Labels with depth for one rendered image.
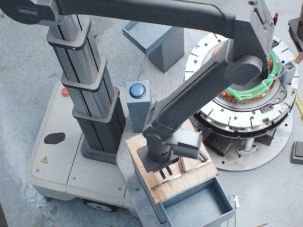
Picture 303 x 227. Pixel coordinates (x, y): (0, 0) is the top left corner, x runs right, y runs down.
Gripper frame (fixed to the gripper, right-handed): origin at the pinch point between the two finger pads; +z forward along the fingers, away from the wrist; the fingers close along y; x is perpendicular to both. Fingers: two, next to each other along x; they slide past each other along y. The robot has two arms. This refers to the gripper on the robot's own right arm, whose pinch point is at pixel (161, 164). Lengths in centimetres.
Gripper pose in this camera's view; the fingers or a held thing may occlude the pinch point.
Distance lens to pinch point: 147.9
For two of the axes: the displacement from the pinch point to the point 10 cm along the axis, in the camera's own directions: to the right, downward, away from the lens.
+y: 9.0, -4.2, 1.4
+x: -4.4, -8.0, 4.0
